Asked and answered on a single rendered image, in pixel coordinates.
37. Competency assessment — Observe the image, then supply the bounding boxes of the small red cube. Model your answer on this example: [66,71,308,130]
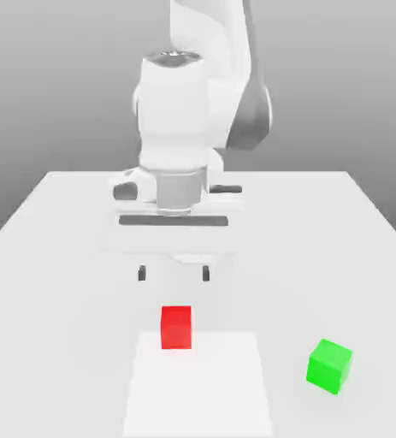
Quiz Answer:
[160,305,192,351]

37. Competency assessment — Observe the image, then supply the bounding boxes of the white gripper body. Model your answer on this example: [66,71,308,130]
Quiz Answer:
[96,204,242,267]

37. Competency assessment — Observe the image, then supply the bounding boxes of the small green cube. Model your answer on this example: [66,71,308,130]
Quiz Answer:
[305,338,353,396]

